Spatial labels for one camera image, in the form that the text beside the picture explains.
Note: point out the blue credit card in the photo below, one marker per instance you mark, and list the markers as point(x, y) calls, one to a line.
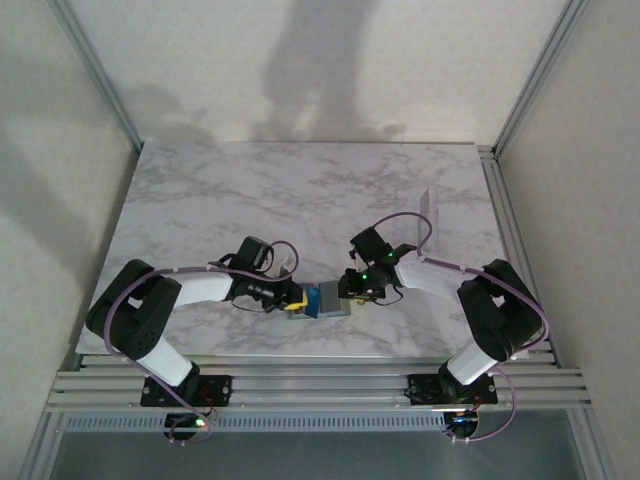
point(312, 302)

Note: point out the dark grey credit card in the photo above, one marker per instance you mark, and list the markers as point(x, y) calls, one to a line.
point(331, 297)

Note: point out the clear acrylic card stand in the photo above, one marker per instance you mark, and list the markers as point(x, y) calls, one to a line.
point(430, 225)

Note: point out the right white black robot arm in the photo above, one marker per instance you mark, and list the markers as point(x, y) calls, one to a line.
point(425, 277)

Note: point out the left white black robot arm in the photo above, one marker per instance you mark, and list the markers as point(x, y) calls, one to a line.
point(205, 287)

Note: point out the aluminium front frame rail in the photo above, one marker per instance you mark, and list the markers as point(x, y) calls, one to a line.
point(320, 385)

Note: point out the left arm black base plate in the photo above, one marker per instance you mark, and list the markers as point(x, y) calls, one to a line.
point(217, 390)

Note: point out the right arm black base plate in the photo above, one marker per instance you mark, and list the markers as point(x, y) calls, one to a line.
point(425, 390)

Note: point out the aluminium side frame rail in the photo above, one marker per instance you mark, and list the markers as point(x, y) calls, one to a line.
point(515, 225)

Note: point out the aluminium frame post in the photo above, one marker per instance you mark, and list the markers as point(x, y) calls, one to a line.
point(540, 80)

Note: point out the aluminium lower frame leg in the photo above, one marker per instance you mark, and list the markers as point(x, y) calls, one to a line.
point(595, 450)
point(40, 450)

